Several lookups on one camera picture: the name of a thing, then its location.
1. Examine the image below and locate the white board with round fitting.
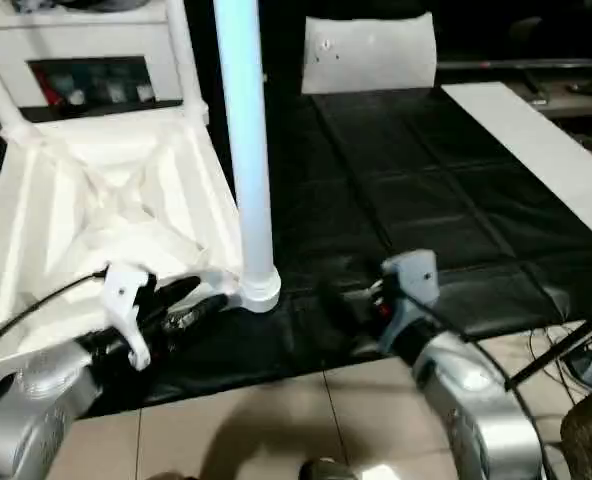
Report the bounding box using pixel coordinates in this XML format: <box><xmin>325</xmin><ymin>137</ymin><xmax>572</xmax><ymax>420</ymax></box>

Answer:
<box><xmin>300</xmin><ymin>12</ymin><xmax>438</xmax><ymax>96</ymax></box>

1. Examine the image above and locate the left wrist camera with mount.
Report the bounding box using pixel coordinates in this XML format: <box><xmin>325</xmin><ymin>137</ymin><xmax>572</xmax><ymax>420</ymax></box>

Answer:
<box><xmin>100</xmin><ymin>263</ymin><xmax>153</xmax><ymax>372</ymax></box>

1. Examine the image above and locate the brown round object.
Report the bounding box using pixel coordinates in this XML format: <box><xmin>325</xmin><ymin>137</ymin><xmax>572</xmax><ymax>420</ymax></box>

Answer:
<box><xmin>559</xmin><ymin>386</ymin><xmax>592</xmax><ymax>480</ymax></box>

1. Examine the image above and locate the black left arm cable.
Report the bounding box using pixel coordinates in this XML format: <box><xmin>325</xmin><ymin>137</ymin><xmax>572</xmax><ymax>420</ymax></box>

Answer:
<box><xmin>0</xmin><ymin>269</ymin><xmax>108</xmax><ymax>364</ymax></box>

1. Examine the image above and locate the black work mat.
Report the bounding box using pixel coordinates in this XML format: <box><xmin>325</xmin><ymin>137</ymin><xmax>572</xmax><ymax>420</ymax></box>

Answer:
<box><xmin>0</xmin><ymin>87</ymin><xmax>592</xmax><ymax>419</ymax></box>

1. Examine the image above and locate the dark grey bar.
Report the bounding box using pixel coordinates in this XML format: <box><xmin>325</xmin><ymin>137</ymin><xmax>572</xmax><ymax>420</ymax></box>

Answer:
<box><xmin>434</xmin><ymin>57</ymin><xmax>592</xmax><ymax>70</ymax></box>

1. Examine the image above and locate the dark cabinet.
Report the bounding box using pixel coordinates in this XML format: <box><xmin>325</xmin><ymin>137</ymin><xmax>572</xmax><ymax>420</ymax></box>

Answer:
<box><xmin>188</xmin><ymin>0</ymin><xmax>317</xmax><ymax>151</ymax></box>

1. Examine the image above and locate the white plastic table top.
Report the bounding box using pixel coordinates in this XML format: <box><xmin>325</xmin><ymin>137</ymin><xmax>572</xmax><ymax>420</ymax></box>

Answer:
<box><xmin>0</xmin><ymin>103</ymin><xmax>283</xmax><ymax>396</ymax></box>

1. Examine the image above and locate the white flat panel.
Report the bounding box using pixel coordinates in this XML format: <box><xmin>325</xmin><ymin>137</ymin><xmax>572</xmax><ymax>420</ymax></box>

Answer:
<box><xmin>439</xmin><ymin>83</ymin><xmax>592</xmax><ymax>222</ymax></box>

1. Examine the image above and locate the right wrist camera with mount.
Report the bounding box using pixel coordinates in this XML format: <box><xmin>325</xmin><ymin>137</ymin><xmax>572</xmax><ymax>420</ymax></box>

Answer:
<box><xmin>379</xmin><ymin>249</ymin><xmax>441</xmax><ymax>354</ymax></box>

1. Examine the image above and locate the white plastic table leg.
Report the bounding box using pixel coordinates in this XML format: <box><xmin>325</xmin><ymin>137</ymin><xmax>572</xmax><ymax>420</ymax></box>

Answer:
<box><xmin>162</xmin><ymin>0</ymin><xmax>211</xmax><ymax>124</ymax></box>
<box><xmin>0</xmin><ymin>63</ymin><xmax>43</xmax><ymax>147</ymax></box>
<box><xmin>212</xmin><ymin>0</ymin><xmax>283</xmax><ymax>315</ymax></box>

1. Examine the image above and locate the thin black rod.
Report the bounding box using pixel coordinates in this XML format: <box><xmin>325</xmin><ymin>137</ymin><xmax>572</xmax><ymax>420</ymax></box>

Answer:
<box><xmin>502</xmin><ymin>319</ymin><xmax>592</xmax><ymax>392</ymax></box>

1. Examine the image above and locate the white glass-door cabinet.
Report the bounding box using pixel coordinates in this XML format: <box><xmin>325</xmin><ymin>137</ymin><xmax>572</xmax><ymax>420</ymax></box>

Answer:
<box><xmin>0</xmin><ymin>0</ymin><xmax>193</xmax><ymax>110</ymax></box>

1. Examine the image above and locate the red item behind glass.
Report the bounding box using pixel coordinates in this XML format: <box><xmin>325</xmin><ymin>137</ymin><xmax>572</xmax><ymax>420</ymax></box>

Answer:
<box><xmin>33</xmin><ymin>69</ymin><xmax>53</xmax><ymax>104</ymax></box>

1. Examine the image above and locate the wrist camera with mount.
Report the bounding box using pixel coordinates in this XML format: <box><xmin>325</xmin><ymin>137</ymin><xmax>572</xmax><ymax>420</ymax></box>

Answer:
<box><xmin>100</xmin><ymin>263</ymin><xmax>153</xmax><ymax>372</ymax></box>
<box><xmin>379</xmin><ymin>249</ymin><xmax>441</xmax><ymax>354</ymax></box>

